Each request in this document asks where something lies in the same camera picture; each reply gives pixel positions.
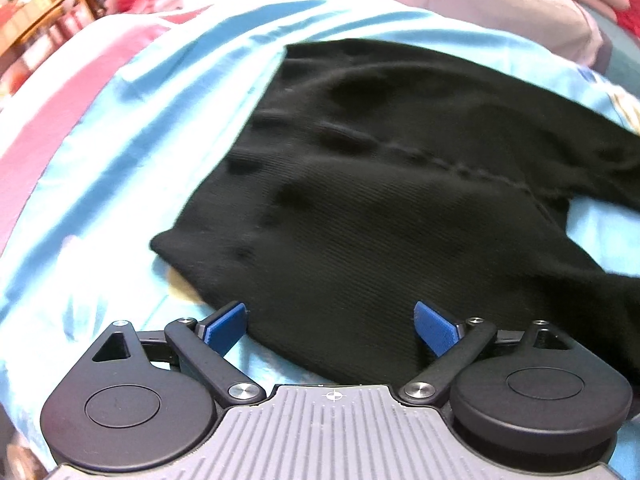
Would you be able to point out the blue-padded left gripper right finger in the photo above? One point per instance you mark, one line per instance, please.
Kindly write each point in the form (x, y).
(456, 345)

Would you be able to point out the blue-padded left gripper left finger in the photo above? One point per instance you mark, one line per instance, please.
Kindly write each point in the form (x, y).
(201, 347)

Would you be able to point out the black ribbed pants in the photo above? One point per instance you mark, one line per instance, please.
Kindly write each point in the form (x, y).
(373, 176)

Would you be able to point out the blue floral bed sheet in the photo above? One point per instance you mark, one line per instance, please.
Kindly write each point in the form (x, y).
(166, 100)

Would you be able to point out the wooden shelf rack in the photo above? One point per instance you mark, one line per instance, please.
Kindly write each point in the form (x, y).
(45, 10)

